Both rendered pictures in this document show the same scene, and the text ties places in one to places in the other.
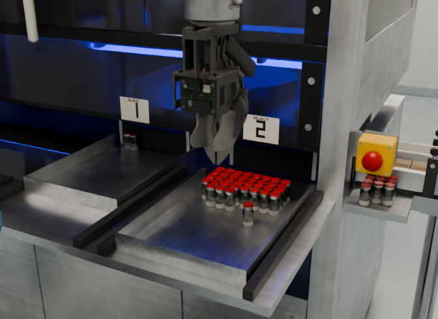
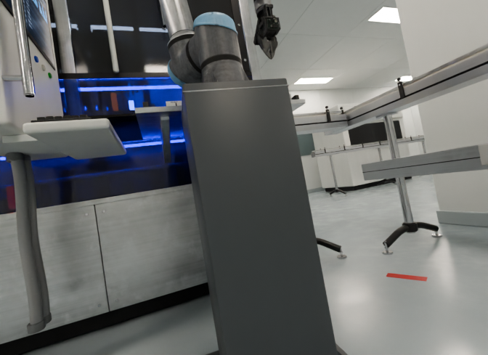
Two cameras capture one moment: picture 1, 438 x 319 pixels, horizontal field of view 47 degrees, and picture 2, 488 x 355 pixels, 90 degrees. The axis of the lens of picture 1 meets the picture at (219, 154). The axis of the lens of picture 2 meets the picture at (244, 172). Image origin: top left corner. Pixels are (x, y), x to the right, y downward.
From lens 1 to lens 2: 1.24 m
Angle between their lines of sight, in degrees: 51
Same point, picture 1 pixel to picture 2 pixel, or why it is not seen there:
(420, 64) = not seen: hidden behind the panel
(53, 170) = not seen: hidden behind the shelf
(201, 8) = (267, 0)
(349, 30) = (256, 65)
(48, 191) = not seen: hidden behind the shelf
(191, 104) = (271, 25)
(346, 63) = (258, 75)
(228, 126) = (273, 43)
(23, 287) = (81, 264)
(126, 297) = (178, 220)
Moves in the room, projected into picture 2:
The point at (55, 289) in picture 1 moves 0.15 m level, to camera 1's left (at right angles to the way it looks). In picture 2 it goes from (117, 248) to (79, 259)
